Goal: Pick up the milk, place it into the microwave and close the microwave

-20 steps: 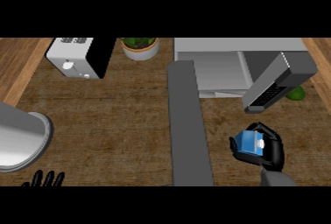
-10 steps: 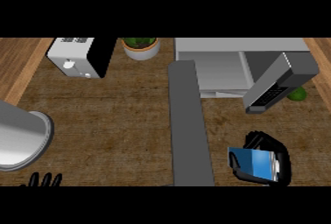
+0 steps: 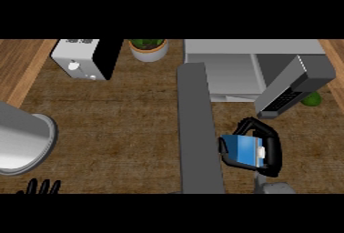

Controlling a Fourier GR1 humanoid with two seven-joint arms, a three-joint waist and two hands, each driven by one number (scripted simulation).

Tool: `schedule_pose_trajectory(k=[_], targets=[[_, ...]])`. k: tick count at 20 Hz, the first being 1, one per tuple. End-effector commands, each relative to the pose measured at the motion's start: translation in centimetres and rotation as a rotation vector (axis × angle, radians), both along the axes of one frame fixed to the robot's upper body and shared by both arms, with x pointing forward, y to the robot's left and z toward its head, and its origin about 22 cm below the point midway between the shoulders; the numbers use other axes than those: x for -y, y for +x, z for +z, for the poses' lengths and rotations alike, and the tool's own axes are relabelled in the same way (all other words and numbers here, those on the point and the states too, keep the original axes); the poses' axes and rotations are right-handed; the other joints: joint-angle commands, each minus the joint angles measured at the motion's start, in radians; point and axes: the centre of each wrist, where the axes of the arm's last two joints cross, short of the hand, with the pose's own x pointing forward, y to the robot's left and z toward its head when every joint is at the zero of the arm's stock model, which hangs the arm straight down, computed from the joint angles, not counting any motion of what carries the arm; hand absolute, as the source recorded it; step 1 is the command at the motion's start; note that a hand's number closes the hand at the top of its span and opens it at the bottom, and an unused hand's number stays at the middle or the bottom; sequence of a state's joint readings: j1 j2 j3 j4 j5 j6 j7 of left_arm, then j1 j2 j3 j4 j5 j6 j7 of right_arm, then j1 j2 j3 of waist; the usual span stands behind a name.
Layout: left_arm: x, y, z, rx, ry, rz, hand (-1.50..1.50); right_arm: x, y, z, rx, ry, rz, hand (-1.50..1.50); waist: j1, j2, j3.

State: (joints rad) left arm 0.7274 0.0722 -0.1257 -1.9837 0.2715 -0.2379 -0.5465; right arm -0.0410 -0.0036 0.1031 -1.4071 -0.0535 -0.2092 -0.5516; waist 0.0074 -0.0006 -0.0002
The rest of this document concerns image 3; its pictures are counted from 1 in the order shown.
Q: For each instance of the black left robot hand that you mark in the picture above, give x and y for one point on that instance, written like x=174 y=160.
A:
x=42 y=188

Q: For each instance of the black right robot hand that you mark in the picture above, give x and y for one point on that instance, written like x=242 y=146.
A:
x=271 y=145

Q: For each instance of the blue milk carton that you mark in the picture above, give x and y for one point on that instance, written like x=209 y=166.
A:
x=245 y=150

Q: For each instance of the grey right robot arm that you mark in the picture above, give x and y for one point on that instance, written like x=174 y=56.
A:
x=276 y=186

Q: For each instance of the grey microwave door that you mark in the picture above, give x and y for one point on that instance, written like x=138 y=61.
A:
x=199 y=129

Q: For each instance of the grey microwave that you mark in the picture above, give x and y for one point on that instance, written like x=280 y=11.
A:
x=270 y=72

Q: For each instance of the large silver pot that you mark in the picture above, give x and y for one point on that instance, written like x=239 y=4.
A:
x=23 y=141

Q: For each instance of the green avocado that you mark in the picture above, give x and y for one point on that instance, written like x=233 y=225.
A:
x=312 y=99

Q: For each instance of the potted green plant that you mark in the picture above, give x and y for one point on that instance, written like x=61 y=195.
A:
x=149 y=48

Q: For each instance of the white and black toaster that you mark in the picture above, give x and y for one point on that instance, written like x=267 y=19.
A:
x=88 y=57

